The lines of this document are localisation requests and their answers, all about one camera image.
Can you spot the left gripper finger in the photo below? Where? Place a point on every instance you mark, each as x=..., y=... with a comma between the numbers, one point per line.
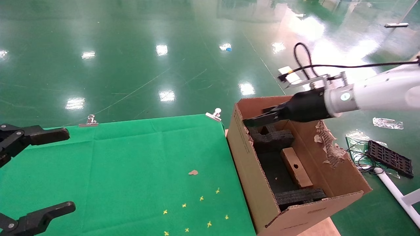
x=39, y=136
x=39, y=218

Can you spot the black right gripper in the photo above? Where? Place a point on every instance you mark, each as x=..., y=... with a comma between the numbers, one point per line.
x=305, y=106

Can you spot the small brown wooden block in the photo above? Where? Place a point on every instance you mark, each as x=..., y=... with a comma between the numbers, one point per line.
x=297, y=170

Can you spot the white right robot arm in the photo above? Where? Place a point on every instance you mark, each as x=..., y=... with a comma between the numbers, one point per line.
x=384, y=91

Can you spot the large open cardboard carton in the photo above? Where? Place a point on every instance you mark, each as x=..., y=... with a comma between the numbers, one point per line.
x=249, y=170

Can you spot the small cardboard scrap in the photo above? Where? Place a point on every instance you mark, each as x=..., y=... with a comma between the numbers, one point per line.
x=193, y=172

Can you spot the black foam block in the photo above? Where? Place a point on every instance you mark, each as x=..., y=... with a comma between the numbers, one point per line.
x=272, y=139

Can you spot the silver binder clip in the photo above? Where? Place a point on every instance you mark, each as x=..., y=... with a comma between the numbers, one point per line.
x=90, y=123
x=214, y=115

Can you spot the black foam liner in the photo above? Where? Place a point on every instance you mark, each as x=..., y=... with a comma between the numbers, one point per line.
x=275, y=170

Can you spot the green tablecloth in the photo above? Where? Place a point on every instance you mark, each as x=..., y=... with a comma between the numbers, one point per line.
x=115, y=164

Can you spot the flat clear plastic bag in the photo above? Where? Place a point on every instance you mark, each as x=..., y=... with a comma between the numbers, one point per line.
x=356, y=137

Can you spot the clear crumpled plastic bag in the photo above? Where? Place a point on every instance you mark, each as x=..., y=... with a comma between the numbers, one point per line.
x=388, y=123

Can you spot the black plastic grid tray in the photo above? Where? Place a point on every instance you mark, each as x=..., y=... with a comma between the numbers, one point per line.
x=390, y=159

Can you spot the white floor foot bar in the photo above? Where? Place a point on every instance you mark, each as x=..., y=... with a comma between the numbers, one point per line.
x=397, y=25

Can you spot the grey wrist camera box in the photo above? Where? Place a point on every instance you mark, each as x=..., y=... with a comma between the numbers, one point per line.
x=290, y=77

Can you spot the grey metal camera bracket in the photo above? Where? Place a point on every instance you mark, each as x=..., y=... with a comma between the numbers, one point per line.
x=315, y=81

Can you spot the white table leg frame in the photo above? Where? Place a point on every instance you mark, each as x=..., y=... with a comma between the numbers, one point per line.
x=392, y=188

